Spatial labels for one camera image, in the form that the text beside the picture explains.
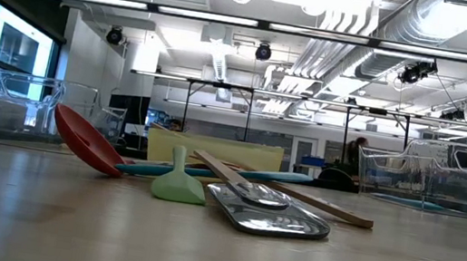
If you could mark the clear plastic bin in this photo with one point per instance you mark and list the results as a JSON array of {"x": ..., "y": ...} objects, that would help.
[
  {"x": 11, "y": 117},
  {"x": 437, "y": 177}
]

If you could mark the silver spiral air duct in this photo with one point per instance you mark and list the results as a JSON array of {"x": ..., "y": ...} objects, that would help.
[{"x": 413, "y": 27}]

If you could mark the black ceiling camera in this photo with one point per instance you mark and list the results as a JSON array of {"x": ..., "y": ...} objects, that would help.
[
  {"x": 263, "y": 52},
  {"x": 115, "y": 36},
  {"x": 411, "y": 74},
  {"x": 453, "y": 114}
]

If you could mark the yellow plastic bin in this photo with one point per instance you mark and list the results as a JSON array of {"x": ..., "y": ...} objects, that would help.
[{"x": 221, "y": 151}]

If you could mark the teal silicone spatula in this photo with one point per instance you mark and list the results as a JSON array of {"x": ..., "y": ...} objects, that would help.
[{"x": 141, "y": 169}]

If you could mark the green silicone spatula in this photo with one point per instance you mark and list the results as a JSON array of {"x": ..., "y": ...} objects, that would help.
[{"x": 177, "y": 189}]

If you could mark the person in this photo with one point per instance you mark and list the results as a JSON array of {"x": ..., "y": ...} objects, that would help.
[
  {"x": 174, "y": 125},
  {"x": 357, "y": 143}
]

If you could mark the blue background crate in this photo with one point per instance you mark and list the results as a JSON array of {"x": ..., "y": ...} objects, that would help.
[{"x": 314, "y": 161}]

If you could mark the overhead LED light bar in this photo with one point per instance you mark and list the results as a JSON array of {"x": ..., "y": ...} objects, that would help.
[{"x": 105, "y": 0}]

